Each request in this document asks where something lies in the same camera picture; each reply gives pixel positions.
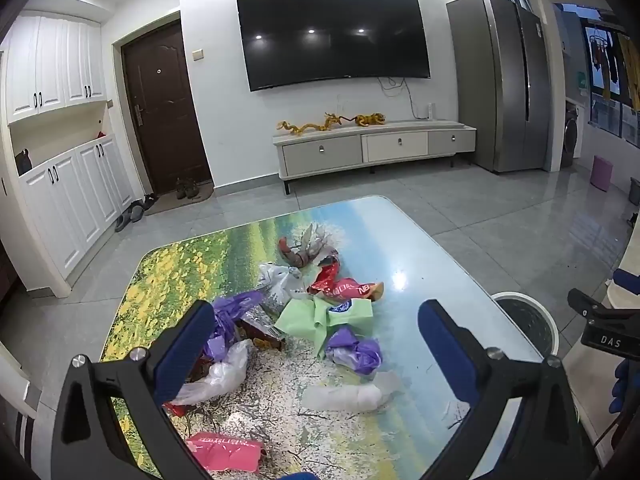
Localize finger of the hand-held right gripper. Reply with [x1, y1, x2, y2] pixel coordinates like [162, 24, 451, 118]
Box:
[567, 287, 608, 322]

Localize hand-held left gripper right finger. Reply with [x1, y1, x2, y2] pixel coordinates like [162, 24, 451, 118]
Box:
[418, 299, 599, 480]

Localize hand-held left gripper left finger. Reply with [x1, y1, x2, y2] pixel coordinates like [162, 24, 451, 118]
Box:
[50, 300, 221, 480]

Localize white bin with black liner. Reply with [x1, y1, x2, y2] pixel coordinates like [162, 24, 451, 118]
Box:
[492, 291, 560, 361]

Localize brown snack bag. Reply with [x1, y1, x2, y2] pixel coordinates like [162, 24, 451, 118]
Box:
[237, 310, 287, 352]

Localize red snack bag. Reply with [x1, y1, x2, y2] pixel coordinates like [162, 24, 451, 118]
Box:
[307, 256, 386, 302]

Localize person's right hand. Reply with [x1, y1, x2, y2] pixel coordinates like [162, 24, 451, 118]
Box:
[612, 357, 637, 417]

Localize clear plastic bag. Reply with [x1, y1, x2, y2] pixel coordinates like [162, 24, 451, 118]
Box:
[172, 340, 249, 406]

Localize crumpled purple plastic bag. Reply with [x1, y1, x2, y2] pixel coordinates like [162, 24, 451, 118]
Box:
[325, 325, 385, 376]

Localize white blue round packet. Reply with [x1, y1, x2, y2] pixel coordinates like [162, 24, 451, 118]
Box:
[327, 299, 366, 317]

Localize white printed plastic bag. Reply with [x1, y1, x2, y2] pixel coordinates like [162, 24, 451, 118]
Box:
[258, 262, 303, 311]

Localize white crumpled plastic bag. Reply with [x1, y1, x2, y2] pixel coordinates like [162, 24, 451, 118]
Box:
[302, 372, 403, 413]

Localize pink packet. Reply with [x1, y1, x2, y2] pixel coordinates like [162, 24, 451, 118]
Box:
[185, 431, 266, 475]

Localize purple stool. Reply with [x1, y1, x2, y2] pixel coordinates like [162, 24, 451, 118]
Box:
[591, 155, 613, 192]

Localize brown doormat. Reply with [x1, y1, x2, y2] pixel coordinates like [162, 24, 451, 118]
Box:
[145, 182, 213, 217]

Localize torn silver red wrapper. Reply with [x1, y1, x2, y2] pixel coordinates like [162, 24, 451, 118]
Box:
[278, 222, 341, 267]

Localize white washing machine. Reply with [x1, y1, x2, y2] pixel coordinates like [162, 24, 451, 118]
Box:
[560, 100, 586, 168]

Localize white shoe cabinet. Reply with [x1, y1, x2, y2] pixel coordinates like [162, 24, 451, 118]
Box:
[0, 10, 138, 296]

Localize grey steel refrigerator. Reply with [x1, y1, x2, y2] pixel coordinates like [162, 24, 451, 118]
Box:
[446, 0, 557, 173]

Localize grey white television stand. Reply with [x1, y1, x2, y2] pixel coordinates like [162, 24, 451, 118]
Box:
[272, 120, 477, 195]

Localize dark brown entrance door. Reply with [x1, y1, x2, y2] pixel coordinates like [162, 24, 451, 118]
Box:
[121, 21, 213, 196]

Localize hanging clothes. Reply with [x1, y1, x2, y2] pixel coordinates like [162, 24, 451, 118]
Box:
[589, 30, 632, 101]

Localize long golden dragon ornament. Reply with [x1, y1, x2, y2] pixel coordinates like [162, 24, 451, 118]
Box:
[276, 120, 326, 137]

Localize purple plastic bag with handles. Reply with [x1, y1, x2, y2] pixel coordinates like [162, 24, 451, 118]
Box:
[202, 291, 266, 361]

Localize television cable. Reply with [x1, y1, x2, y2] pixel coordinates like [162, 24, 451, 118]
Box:
[377, 76, 426, 120]

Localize black wall television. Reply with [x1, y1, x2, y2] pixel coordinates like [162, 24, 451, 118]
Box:
[236, 0, 432, 93]

